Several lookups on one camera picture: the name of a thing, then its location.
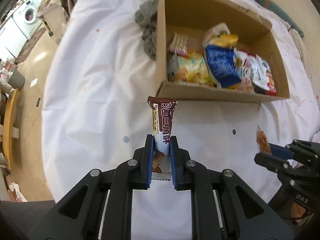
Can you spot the white printed bed sheet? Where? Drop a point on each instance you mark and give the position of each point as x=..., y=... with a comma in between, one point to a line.
x=96, y=114

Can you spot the grey waste bin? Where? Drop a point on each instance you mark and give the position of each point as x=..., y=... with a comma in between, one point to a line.
x=17, y=80

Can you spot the yellow wooden chair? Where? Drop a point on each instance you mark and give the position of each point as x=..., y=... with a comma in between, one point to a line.
x=8, y=127

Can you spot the green striped pillow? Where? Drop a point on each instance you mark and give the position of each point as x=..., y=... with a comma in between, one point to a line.
x=270, y=5

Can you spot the white red snack bag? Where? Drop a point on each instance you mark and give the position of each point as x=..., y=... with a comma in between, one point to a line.
x=244, y=70

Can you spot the yellow chips bag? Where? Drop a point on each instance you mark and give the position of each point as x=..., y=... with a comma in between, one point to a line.
x=191, y=68

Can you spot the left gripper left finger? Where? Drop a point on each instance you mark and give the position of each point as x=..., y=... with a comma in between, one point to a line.
x=99, y=206

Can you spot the yellow blue snack bag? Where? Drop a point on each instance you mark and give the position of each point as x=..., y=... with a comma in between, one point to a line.
x=219, y=55

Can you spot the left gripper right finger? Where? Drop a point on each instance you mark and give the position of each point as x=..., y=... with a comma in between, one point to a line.
x=223, y=206

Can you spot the right hand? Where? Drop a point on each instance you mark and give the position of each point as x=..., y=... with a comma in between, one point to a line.
x=298, y=214

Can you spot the dark grey cloth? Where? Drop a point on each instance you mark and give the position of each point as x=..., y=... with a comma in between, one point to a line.
x=146, y=18

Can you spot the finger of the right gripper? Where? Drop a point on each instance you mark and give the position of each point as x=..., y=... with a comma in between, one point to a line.
x=272, y=163
x=280, y=151

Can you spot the cardboard box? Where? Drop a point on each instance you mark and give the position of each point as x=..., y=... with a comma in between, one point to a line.
x=200, y=19

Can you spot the brown white chocolate bar packet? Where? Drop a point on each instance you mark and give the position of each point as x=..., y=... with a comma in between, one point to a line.
x=162, y=117

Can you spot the small brown candy wrapper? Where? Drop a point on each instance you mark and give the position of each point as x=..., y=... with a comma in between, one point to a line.
x=262, y=142

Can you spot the white washing machine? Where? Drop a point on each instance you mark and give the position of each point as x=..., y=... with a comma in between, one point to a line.
x=25, y=18

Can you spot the beige wafer bar packet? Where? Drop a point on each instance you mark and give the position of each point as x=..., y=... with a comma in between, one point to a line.
x=178, y=44

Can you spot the white grey snack packet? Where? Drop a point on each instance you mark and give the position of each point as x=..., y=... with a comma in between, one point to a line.
x=262, y=78

